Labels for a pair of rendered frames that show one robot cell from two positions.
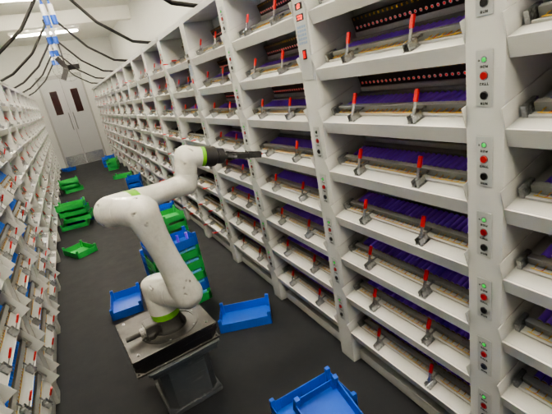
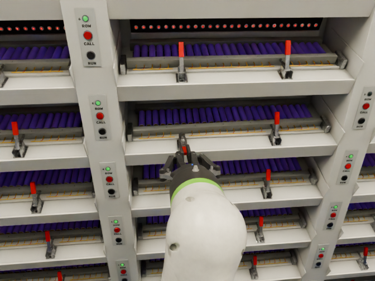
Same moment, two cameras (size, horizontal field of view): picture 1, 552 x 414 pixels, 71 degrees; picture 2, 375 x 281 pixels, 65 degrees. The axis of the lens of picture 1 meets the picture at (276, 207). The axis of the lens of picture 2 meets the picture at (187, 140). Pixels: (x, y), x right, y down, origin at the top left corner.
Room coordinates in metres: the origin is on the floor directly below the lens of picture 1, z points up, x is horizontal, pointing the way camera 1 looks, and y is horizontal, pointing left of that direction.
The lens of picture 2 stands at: (1.71, 0.65, 1.34)
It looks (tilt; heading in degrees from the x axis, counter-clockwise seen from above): 28 degrees down; 290
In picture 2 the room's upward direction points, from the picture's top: straight up
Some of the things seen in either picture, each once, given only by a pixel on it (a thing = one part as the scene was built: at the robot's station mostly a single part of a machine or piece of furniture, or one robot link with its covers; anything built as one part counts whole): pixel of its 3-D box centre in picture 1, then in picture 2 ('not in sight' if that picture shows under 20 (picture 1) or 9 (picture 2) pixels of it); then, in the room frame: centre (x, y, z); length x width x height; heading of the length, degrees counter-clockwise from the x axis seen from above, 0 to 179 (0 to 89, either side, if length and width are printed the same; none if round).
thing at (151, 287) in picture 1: (162, 295); not in sight; (1.50, 0.55, 0.51); 0.16 x 0.13 x 0.19; 59
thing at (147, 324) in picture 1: (155, 325); not in sight; (1.48, 0.61, 0.39); 0.26 x 0.15 x 0.06; 118
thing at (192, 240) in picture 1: (169, 242); not in sight; (2.30, 0.71, 0.44); 0.30 x 0.20 x 0.08; 122
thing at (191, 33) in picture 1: (223, 149); not in sight; (2.82, 0.30, 0.88); 0.20 x 0.09 x 1.75; 115
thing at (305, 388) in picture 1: (313, 403); not in sight; (1.24, 0.00, 0.04); 0.30 x 0.20 x 0.08; 115
